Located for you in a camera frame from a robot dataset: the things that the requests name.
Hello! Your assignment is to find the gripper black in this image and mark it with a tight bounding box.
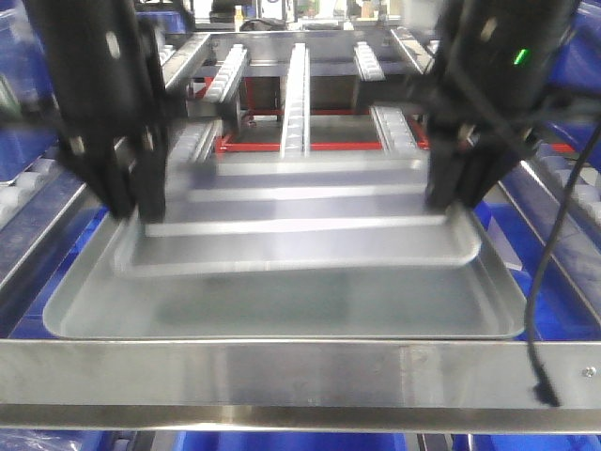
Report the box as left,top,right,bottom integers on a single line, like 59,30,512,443
426,1,578,209
23,1,169,224

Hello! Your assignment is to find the steel divider rail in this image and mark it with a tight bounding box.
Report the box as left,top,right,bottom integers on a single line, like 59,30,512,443
500,159,600,324
0,32,212,330

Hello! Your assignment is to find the left white roller track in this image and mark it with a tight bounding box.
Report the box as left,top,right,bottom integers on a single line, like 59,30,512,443
1,158,58,228

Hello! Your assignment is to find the steel front rack bar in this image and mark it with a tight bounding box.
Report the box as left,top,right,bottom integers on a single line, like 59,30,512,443
1,340,600,434

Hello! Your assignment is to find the centre-left white roller track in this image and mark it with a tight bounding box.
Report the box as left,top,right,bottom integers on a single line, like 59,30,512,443
185,44,249,161

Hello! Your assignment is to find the large silver tray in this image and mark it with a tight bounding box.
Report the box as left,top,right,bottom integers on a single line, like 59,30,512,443
43,213,525,339

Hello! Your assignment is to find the small silver tray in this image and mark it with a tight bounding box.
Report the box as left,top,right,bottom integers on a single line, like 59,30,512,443
113,155,483,278

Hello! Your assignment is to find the centre white roller track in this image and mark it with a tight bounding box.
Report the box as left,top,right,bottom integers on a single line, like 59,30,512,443
280,43,311,159

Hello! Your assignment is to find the blue bin upper left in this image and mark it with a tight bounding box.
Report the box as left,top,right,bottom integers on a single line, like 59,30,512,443
1,1,56,183

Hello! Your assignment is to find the left steel divider rail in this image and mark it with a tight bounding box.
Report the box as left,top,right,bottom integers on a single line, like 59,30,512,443
0,32,212,330

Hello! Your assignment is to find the black cable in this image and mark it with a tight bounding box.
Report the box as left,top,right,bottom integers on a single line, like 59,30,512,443
523,117,601,409

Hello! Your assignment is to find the right steel divider rail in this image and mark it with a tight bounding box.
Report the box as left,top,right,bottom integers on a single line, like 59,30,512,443
500,159,600,324

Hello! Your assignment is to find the blue bin upper right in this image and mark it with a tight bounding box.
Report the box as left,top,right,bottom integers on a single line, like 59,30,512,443
546,1,600,151

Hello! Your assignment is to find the red metal frame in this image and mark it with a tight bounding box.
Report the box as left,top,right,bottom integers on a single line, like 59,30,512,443
201,77,577,155

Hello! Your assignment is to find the centre-right white roller track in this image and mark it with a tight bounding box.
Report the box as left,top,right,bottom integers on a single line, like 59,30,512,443
352,41,418,156

